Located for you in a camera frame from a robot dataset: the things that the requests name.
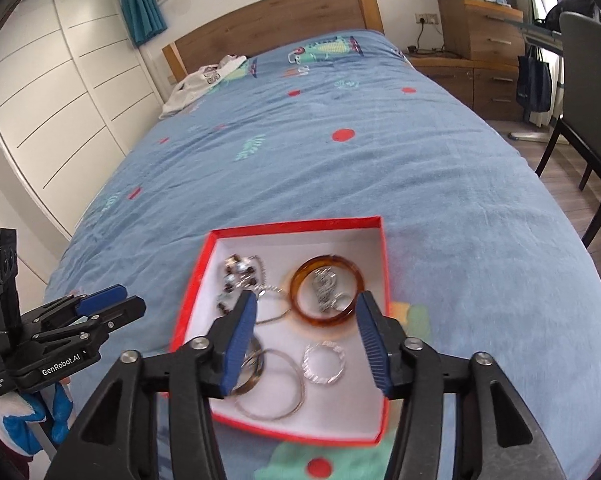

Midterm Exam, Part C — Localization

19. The silver chain necklace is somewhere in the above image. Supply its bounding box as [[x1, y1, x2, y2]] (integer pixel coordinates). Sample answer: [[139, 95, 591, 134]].
[[249, 256, 294, 324]]

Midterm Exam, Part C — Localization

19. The dark metal bangle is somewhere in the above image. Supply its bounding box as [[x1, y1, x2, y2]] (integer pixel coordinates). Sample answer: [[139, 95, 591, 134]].
[[229, 335, 267, 397]]

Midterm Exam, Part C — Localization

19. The white cloth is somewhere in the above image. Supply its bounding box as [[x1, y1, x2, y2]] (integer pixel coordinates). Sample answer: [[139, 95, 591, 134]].
[[158, 53, 249, 120]]

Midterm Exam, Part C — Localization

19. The sparkly silver band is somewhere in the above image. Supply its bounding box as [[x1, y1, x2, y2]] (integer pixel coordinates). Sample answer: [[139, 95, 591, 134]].
[[301, 339, 347, 386]]

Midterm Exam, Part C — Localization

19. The low wooden nightstand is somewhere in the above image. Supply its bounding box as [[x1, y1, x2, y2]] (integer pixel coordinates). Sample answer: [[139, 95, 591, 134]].
[[405, 50, 527, 122]]

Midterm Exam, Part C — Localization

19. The dark grey chair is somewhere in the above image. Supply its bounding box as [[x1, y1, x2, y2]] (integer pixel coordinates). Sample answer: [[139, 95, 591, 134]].
[[534, 11, 601, 249]]

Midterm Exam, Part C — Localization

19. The blue patterned bed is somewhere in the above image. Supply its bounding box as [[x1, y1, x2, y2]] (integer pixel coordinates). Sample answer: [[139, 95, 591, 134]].
[[43, 29, 601, 480]]

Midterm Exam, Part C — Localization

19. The dark blue hanging bag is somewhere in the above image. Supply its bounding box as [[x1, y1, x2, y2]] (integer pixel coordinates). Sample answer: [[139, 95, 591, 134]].
[[516, 44, 553, 114]]

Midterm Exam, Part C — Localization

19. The red jewelry box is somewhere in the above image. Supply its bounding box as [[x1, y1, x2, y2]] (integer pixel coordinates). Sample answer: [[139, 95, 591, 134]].
[[169, 216, 393, 447]]

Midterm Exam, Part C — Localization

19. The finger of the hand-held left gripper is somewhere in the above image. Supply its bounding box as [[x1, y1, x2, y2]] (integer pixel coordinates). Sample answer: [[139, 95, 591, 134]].
[[32, 296, 147, 347], [29, 283, 129, 329]]

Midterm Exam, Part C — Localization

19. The amber bangle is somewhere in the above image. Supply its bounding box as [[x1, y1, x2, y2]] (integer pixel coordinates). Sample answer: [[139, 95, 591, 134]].
[[288, 255, 367, 330]]

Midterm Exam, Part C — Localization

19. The chunky silver ring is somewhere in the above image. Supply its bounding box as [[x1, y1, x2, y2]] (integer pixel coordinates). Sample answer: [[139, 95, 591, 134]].
[[310, 269, 339, 311]]

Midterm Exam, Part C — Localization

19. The wooden headboard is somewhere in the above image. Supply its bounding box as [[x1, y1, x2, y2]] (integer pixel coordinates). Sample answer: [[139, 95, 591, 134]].
[[161, 0, 385, 84]]

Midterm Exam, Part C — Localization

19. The tall wooden drawer unit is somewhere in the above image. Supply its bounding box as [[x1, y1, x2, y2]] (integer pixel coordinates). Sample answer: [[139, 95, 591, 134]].
[[437, 0, 527, 66]]

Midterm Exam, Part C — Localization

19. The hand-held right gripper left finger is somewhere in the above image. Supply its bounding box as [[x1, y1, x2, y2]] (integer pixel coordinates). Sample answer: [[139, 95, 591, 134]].
[[40, 290, 258, 480]]

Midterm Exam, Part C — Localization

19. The person's left hand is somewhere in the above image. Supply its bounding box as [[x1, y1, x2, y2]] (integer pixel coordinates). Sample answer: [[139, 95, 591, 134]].
[[0, 382, 77, 458]]

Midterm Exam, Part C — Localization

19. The teal curtain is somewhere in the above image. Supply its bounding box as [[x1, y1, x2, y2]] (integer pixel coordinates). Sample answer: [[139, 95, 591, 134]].
[[114, 0, 169, 46]]

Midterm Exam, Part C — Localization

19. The dark beaded silver bracelet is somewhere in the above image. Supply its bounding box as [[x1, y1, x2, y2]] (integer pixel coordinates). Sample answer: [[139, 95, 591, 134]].
[[217, 254, 262, 314]]

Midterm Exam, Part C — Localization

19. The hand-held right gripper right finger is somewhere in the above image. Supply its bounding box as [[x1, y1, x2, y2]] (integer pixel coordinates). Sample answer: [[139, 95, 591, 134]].
[[357, 291, 567, 480]]

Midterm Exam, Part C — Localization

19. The large thin silver bangle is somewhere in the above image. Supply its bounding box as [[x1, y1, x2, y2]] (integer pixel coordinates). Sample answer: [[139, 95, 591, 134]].
[[235, 349, 307, 421]]

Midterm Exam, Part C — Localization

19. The black power cable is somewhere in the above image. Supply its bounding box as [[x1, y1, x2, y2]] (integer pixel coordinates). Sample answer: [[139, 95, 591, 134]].
[[405, 22, 462, 56]]

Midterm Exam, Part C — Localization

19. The black backpack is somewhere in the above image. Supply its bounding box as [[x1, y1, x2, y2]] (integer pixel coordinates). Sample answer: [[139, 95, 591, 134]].
[[544, 0, 601, 34]]

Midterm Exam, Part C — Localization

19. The white wardrobe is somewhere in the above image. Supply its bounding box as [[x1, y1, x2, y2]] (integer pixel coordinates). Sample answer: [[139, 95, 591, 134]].
[[0, 0, 164, 241]]

